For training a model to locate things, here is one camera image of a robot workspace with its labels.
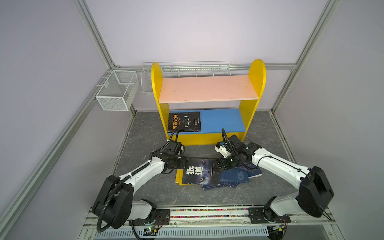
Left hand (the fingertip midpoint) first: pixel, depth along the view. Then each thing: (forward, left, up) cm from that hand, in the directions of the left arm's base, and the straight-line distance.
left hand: (184, 165), depth 86 cm
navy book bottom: (-12, -11, -3) cm, 17 cm away
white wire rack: (+51, -2, +31) cm, 59 cm away
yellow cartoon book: (-6, +3, -3) cm, 8 cm away
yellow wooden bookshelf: (+22, -21, +8) cm, 31 cm away
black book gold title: (+25, -2, +10) cm, 27 cm away
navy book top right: (-6, -38, -2) cm, 39 cm away
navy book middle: (-7, -28, -2) cm, 29 cm away
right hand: (-4, -19, +3) cm, 20 cm away
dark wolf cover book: (-4, -10, 0) cm, 11 cm away
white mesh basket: (+46, +42, +20) cm, 66 cm away
